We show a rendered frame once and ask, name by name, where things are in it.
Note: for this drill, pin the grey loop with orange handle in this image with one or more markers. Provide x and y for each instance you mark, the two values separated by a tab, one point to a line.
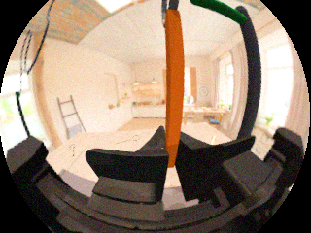
175	76

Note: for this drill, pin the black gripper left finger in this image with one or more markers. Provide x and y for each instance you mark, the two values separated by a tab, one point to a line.
146	165

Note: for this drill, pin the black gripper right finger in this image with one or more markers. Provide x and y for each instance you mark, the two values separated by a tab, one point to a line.
196	161

